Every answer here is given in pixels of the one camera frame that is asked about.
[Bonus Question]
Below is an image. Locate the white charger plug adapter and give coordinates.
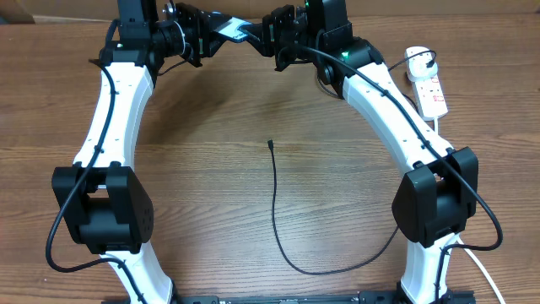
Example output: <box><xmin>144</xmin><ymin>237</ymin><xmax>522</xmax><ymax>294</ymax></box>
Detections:
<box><xmin>405</xmin><ymin>46</ymin><xmax>438</xmax><ymax>82</ymax></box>

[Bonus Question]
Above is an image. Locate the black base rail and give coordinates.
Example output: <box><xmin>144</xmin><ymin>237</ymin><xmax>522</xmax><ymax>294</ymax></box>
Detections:
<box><xmin>100</xmin><ymin>289</ymin><xmax>477</xmax><ymax>304</ymax></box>

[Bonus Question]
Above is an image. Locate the white power strip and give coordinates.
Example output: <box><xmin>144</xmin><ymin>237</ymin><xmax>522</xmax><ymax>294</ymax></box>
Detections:
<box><xmin>413</xmin><ymin>75</ymin><xmax>448</xmax><ymax>121</ymax></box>

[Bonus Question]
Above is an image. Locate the white power strip cord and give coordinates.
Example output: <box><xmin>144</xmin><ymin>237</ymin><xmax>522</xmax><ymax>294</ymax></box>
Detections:
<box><xmin>432</xmin><ymin>117</ymin><xmax>506</xmax><ymax>304</ymax></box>

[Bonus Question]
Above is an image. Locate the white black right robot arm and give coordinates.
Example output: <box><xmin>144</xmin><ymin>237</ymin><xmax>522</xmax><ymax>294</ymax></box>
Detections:
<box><xmin>249</xmin><ymin>1</ymin><xmax>478</xmax><ymax>303</ymax></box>

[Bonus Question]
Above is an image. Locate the black Galaxy smartphone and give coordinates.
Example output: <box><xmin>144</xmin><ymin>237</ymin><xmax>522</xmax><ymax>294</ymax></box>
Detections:
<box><xmin>214</xmin><ymin>17</ymin><xmax>251</xmax><ymax>43</ymax></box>

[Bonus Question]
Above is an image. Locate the black USB charging cable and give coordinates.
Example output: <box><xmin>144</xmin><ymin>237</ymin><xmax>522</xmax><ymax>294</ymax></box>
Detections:
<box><xmin>267</xmin><ymin>75</ymin><xmax>437</xmax><ymax>276</ymax></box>

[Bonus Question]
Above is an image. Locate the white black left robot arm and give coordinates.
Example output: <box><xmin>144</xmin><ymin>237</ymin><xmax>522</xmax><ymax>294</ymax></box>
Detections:
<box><xmin>51</xmin><ymin>1</ymin><xmax>235</xmax><ymax>303</ymax></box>

